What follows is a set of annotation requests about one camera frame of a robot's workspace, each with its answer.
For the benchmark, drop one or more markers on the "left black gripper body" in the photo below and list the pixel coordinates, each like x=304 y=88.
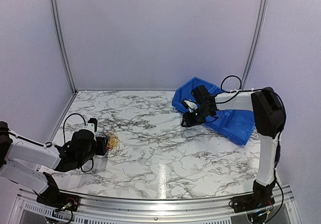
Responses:
x=101 y=151

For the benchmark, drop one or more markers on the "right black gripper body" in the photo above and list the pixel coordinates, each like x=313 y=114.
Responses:
x=197 y=119

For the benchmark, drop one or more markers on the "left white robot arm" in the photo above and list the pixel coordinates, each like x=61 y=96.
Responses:
x=15 y=149

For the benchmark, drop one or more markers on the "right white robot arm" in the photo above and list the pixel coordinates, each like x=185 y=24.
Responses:
x=269 y=117

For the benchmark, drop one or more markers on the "blue three-compartment bin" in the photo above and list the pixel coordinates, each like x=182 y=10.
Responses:
x=236 y=125

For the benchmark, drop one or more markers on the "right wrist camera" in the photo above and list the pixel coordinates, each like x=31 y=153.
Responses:
x=190 y=105

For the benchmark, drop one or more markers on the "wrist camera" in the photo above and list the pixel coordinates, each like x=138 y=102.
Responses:
x=92 y=125
x=190 y=105

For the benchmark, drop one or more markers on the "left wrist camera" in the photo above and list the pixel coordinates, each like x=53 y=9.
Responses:
x=92 y=125

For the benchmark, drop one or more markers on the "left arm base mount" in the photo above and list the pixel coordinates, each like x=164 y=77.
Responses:
x=60 y=201

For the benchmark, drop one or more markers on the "aluminium front rail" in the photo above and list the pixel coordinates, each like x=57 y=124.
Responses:
x=99 y=209

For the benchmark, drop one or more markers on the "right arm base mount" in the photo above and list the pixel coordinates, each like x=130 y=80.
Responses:
x=248 y=202

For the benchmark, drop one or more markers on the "right aluminium frame post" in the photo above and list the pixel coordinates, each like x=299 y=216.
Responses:
x=261 y=15

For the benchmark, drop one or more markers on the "aluminium frame post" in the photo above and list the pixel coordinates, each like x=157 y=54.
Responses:
x=261 y=15
x=61 y=45

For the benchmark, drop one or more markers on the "left aluminium frame post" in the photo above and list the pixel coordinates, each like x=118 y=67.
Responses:
x=61 y=45

